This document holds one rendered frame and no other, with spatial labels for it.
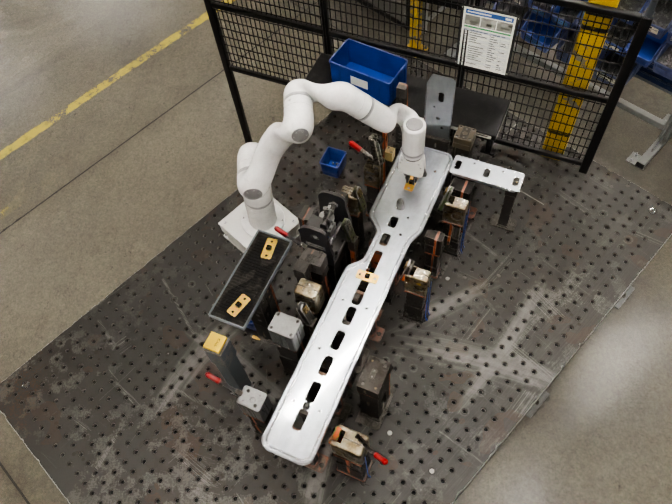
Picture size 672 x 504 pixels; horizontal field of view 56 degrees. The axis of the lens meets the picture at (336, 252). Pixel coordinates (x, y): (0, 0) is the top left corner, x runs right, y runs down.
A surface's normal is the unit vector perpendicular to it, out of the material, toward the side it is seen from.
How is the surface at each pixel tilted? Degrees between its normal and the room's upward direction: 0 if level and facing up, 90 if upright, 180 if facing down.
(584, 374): 0
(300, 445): 0
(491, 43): 90
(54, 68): 0
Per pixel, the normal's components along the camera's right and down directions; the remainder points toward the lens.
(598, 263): -0.07, -0.52
